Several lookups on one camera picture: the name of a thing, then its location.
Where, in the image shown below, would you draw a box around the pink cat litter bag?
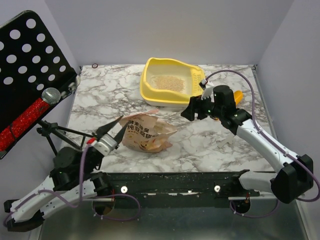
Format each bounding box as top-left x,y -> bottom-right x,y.
119,109 -> 178,153

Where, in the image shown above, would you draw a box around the yellow plastic litter scoop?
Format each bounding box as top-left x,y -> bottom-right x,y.
233,90 -> 244,105

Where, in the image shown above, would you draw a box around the yellow plastic litter box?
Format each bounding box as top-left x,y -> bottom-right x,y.
139,57 -> 205,108

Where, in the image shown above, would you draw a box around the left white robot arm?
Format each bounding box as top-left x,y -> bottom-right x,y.
3,117 -> 127,232

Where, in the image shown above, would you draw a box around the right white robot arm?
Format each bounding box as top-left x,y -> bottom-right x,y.
180,85 -> 314,204

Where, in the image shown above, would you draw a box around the beige tofu litter pellets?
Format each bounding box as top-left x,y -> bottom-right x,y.
152,75 -> 185,92

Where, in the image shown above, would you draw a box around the black tripod stand legs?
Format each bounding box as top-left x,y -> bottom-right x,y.
36,119 -> 95,163

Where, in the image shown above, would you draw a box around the red glitter microphone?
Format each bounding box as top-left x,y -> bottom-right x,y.
0,87 -> 61,152

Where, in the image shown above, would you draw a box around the black perforated music stand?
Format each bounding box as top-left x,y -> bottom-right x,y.
0,10 -> 80,158

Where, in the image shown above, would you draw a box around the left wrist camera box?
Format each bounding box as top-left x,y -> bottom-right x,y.
87,133 -> 119,157

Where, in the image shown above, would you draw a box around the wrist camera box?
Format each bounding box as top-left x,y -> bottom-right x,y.
87,133 -> 119,157
199,79 -> 215,100

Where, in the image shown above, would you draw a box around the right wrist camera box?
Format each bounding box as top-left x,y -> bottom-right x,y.
199,79 -> 215,100

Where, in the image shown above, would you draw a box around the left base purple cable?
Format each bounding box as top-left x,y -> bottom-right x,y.
93,191 -> 142,221

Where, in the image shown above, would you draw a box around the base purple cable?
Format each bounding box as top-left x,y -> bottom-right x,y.
229,197 -> 280,219
93,191 -> 142,221

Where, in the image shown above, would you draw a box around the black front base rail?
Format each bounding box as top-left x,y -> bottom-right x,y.
74,171 -> 281,210

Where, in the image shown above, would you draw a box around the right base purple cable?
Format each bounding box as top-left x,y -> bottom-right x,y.
229,197 -> 280,219

